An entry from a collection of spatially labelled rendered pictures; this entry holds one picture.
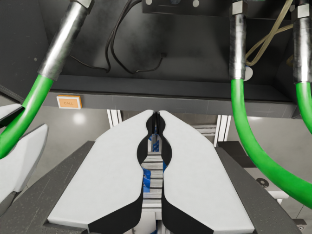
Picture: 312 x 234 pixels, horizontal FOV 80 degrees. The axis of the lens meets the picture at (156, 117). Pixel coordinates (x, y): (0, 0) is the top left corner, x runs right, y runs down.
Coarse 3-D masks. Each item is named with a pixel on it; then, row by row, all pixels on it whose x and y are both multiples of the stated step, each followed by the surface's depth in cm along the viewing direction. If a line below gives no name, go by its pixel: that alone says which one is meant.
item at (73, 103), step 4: (68, 96) 43; (72, 96) 43; (76, 96) 43; (60, 100) 43; (64, 100) 43; (68, 100) 43; (72, 100) 43; (76, 100) 43; (80, 100) 44; (60, 104) 44; (64, 104) 44; (68, 104) 43; (72, 104) 43; (76, 104) 43; (80, 104) 44
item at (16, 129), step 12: (36, 84) 17; (48, 84) 18; (36, 96) 17; (36, 108) 17; (24, 120) 17; (12, 132) 16; (24, 132) 17; (0, 144) 15; (12, 144) 16; (0, 156) 15
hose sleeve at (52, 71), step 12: (72, 12) 18; (84, 12) 19; (60, 24) 18; (72, 24) 18; (60, 36) 18; (72, 36) 18; (48, 48) 18; (60, 48) 18; (48, 60) 18; (60, 60) 18; (48, 72) 18
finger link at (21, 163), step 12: (36, 132) 16; (24, 144) 15; (36, 144) 16; (12, 156) 14; (24, 156) 15; (36, 156) 15; (0, 168) 14; (12, 168) 14; (24, 168) 15; (36, 168) 19; (0, 180) 14; (12, 180) 14; (24, 180) 15; (0, 192) 14
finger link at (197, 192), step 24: (168, 120) 11; (168, 144) 9; (192, 144) 9; (168, 168) 8; (192, 168) 8; (216, 168) 8; (168, 192) 7; (192, 192) 7; (216, 192) 7; (168, 216) 7; (192, 216) 6; (216, 216) 6; (240, 216) 6
